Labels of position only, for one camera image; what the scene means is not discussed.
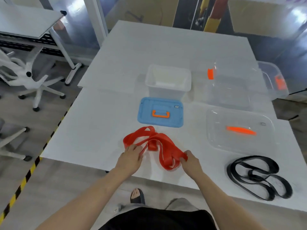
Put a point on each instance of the person's right hand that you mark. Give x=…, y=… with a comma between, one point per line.
x=191, y=166

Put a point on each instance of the person's left hand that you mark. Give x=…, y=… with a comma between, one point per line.
x=129, y=160

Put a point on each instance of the person's left thumb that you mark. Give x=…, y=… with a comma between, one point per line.
x=138, y=149

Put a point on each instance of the person's right thumb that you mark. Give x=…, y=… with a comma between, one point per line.
x=184, y=159

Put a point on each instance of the red resistance band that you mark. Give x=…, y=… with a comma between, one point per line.
x=165, y=147

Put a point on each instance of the person's left forearm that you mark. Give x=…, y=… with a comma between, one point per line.
x=79, y=202

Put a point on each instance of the person's right forearm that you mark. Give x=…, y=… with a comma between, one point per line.
x=223, y=203

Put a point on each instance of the person's grey trousers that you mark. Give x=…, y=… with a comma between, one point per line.
x=181, y=204

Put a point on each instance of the person's foot in black sandal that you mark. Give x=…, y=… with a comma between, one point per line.
x=137, y=196

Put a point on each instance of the person's black shirt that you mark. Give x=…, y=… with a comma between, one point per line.
x=158, y=220

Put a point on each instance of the small clear storage box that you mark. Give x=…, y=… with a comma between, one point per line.
x=168, y=81

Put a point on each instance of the black resistance band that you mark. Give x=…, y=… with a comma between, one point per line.
x=257, y=177

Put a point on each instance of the large clear storage box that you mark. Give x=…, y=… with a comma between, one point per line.
x=235, y=83

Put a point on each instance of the yellow black hazard tape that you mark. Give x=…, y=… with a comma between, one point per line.
x=26, y=176

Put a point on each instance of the grey office chair base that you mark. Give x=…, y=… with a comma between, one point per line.
x=12, y=138

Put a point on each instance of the white office chair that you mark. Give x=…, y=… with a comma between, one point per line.
x=28, y=79

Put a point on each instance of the brown cardboard box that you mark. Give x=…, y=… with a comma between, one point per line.
x=146, y=10
x=261, y=16

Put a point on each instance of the white desk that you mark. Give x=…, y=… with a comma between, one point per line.
x=24, y=20

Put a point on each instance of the yellow and red post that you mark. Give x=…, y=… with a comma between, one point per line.
x=214, y=17

